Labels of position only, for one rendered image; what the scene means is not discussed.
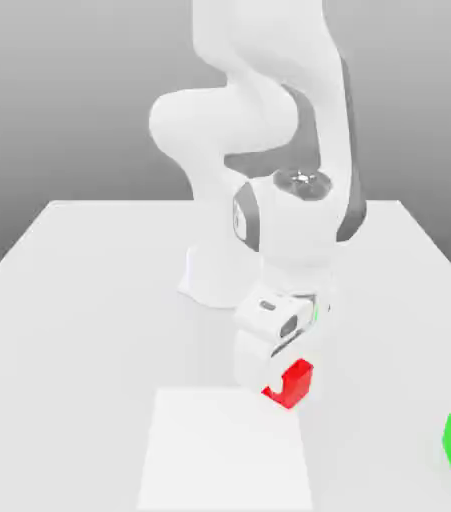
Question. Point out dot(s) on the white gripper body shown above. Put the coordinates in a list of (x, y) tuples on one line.
[(254, 358)]

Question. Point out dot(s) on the small red cube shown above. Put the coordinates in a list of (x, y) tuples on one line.
[(298, 384)]

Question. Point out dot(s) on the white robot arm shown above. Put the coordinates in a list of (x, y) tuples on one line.
[(273, 120)]

